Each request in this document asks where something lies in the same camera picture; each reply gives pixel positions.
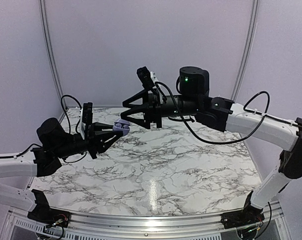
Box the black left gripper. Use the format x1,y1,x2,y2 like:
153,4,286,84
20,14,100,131
53,121,123,159

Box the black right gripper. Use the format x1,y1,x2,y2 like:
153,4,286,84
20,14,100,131
120,88,201,130

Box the lavender round charging case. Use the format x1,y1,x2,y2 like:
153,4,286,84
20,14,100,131
112,118,131,136

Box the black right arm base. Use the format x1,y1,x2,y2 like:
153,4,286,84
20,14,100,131
221,191,265,229

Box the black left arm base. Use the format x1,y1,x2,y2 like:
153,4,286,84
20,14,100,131
27,189,70,228

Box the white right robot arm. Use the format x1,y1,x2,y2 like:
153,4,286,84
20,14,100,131
121,66,302,224

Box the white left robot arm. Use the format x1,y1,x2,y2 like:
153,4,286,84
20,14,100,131
0,117,130,223

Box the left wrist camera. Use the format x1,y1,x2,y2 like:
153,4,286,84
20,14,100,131
79,102,93,140

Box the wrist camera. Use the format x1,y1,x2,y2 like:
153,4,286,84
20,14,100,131
79,102,93,140
136,66,158,95

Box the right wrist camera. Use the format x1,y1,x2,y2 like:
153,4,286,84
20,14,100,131
136,66,158,95

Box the aluminium front frame rail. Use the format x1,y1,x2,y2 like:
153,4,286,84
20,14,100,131
0,202,291,240

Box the right aluminium corner post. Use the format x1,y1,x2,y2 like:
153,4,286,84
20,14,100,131
231,0,260,101

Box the aluminium corner post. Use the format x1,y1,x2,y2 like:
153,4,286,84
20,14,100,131
38,0,64,99
231,0,260,101

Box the left aluminium corner post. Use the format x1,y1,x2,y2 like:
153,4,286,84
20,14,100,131
38,0,64,99

